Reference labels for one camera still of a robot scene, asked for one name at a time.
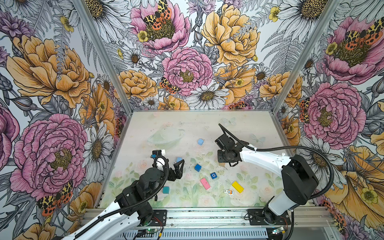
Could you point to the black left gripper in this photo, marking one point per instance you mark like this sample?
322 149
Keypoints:
178 172

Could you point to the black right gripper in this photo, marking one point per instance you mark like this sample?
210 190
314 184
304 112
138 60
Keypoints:
220 159

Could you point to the pink rectangular block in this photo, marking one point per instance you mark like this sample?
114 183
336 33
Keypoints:
205 183

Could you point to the yellow rectangular block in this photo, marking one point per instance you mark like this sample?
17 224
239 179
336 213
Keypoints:
237 187

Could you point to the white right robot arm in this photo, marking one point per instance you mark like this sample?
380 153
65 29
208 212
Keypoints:
299 181

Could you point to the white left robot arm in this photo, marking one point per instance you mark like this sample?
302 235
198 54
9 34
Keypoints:
131 208

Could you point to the blue letter G block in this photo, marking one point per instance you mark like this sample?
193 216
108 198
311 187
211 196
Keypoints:
213 175

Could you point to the dark blue cube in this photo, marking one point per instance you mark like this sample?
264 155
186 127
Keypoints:
198 167

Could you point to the teal cube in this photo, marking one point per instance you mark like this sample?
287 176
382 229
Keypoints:
166 190

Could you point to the green circuit board left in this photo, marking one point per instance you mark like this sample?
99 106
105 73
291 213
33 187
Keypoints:
152 230

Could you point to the green circuit board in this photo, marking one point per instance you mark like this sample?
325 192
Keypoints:
277 231
152 230

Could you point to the green circuit board right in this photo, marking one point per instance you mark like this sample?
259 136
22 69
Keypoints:
277 231

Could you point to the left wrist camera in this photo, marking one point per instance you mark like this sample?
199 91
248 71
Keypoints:
157 155

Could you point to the aluminium front rail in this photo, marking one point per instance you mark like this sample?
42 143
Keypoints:
209 218

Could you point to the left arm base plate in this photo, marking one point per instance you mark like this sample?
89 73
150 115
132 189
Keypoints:
159 219

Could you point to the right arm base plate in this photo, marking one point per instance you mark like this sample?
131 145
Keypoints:
262 217

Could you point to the grey vented cable duct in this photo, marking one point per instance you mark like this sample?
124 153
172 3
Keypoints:
197 234

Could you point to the aluminium corner post left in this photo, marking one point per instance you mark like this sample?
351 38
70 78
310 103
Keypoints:
96 39

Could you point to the aluminium corner post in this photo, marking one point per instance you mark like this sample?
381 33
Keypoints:
96 39
323 22

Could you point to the aluminium corner post right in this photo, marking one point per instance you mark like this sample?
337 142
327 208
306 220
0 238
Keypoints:
323 22

